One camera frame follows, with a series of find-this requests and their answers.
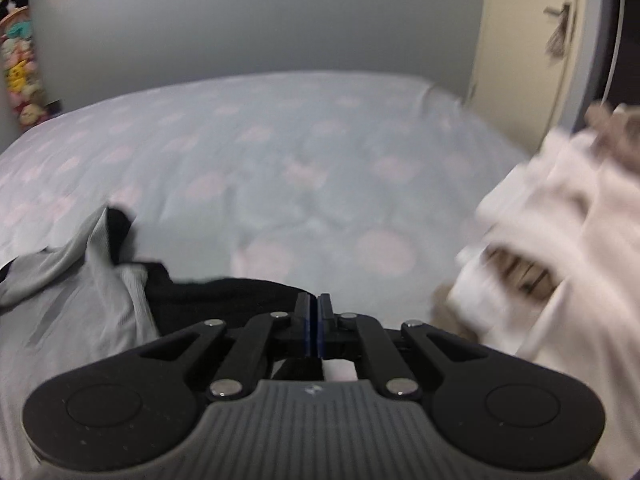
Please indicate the clear tube of plush toys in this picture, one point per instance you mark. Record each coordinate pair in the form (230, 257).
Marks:
(22, 70)

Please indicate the bed with pink dotted sheet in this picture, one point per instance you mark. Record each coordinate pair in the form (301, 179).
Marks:
(300, 135)

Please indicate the grey garment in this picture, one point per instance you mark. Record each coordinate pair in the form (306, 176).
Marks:
(65, 285)

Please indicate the black garment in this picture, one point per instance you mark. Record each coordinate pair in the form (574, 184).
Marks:
(200, 300)

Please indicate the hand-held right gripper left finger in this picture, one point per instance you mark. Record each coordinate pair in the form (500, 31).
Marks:
(306, 325)

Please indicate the cream door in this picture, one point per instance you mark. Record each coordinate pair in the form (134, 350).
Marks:
(520, 50)

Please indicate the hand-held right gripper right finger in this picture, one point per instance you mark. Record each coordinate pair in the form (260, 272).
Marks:
(326, 325)

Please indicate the white cloth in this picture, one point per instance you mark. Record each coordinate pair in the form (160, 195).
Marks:
(575, 210)

